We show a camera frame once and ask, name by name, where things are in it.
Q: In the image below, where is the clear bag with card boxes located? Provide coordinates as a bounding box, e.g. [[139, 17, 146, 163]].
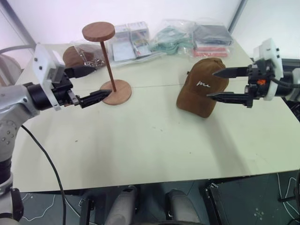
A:
[[111, 21, 153, 67]]

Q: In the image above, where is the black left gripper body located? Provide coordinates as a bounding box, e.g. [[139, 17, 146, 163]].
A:
[[50, 66, 82, 108]]

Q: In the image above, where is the clear bag with teal cords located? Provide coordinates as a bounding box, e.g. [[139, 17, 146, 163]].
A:
[[149, 19, 195, 56]]

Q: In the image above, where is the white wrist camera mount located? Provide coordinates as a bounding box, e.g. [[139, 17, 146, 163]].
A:
[[32, 43, 66, 111], [252, 38, 284, 102]]

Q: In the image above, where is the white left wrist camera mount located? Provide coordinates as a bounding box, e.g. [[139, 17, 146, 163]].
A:
[[32, 43, 66, 111]]

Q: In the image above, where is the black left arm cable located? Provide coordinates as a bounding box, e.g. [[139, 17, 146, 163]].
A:
[[20, 125, 67, 225]]

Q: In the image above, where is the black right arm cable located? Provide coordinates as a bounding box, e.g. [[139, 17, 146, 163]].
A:
[[269, 76, 300, 89]]

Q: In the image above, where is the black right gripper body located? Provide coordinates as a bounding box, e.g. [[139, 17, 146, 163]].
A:
[[244, 59, 276, 109]]

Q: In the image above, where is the dark rounded grey robot leg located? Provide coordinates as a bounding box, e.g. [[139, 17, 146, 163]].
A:
[[109, 187, 139, 225], [165, 188, 200, 225]]

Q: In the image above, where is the red flat package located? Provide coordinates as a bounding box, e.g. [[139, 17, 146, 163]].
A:
[[192, 45, 230, 58]]

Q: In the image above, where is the black metal table frame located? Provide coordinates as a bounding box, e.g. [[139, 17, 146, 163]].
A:
[[203, 182, 232, 225]]

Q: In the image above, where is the wooden hat stand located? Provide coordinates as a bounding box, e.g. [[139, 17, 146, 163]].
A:
[[82, 21, 132, 106]]

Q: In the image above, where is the black metal table leg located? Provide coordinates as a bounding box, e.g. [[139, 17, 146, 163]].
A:
[[79, 197, 92, 225]]

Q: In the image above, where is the black box in clear bag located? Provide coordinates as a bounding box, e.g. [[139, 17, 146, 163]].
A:
[[192, 22, 234, 47]]

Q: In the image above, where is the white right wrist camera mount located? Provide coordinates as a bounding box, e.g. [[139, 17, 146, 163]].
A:
[[252, 38, 284, 102]]

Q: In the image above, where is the beige rounded chair back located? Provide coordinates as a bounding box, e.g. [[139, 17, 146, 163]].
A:
[[0, 54, 25, 87]]

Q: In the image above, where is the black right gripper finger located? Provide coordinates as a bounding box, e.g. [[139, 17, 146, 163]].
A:
[[206, 91, 249, 106], [211, 66, 249, 79]]

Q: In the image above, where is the brown cap with white script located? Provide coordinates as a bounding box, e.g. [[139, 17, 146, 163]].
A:
[[176, 58, 230, 119]]

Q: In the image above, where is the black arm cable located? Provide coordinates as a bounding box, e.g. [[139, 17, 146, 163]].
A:
[[20, 125, 67, 225], [269, 76, 300, 89]]

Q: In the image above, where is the white curved pipe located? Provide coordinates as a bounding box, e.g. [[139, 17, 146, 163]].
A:
[[0, 44, 36, 56]]

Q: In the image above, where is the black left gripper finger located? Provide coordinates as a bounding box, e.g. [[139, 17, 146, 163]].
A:
[[79, 89, 112, 109], [64, 65, 97, 79]]

